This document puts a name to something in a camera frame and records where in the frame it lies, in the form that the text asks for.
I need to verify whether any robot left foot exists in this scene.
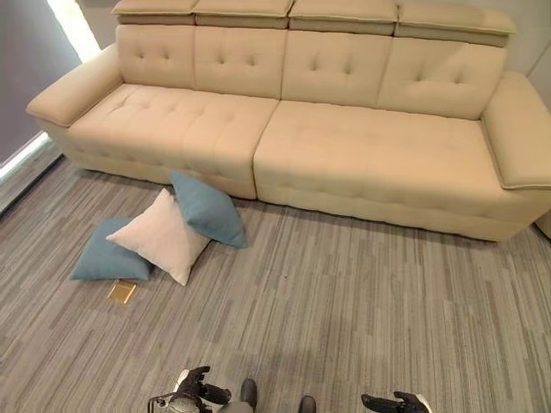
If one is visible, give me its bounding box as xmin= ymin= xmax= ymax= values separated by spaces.
xmin=239 ymin=378 xmax=258 ymax=404

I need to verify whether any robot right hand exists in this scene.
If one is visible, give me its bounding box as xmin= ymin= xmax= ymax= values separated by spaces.
xmin=361 ymin=391 xmax=432 ymax=413

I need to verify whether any white square cushion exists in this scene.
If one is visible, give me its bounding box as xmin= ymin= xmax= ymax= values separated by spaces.
xmin=105 ymin=188 xmax=213 ymax=287

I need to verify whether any brass floor socket cover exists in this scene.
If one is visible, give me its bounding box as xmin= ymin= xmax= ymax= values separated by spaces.
xmin=107 ymin=280 xmax=138 ymax=306

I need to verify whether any dark grey roller blind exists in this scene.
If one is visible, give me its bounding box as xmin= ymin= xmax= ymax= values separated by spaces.
xmin=0 ymin=0 xmax=83 ymax=170

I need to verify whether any blue square cushion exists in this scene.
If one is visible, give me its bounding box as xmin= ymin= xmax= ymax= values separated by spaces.
xmin=69 ymin=217 xmax=155 ymax=282
xmin=169 ymin=169 xmax=249 ymax=250

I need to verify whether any beige tufted fabric sofa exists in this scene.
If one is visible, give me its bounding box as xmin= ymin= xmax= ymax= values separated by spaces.
xmin=25 ymin=0 xmax=551 ymax=243

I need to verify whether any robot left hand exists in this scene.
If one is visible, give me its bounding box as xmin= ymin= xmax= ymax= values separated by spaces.
xmin=174 ymin=366 xmax=232 ymax=404

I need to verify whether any beige sofa headrest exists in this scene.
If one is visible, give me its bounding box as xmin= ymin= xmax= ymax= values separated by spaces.
xmin=393 ymin=3 xmax=517 ymax=48
xmin=287 ymin=0 xmax=399 ymax=37
xmin=191 ymin=0 xmax=294 ymax=30
xmin=110 ymin=0 xmax=200 ymax=28

